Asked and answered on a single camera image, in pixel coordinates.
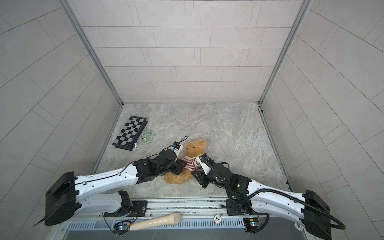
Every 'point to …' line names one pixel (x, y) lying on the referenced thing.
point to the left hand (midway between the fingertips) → (189, 163)
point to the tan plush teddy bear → (193, 148)
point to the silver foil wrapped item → (135, 146)
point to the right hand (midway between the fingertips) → (193, 175)
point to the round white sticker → (217, 218)
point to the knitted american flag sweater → (192, 164)
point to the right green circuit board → (251, 222)
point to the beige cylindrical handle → (167, 220)
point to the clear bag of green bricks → (148, 135)
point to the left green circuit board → (121, 229)
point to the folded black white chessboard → (130, 133)
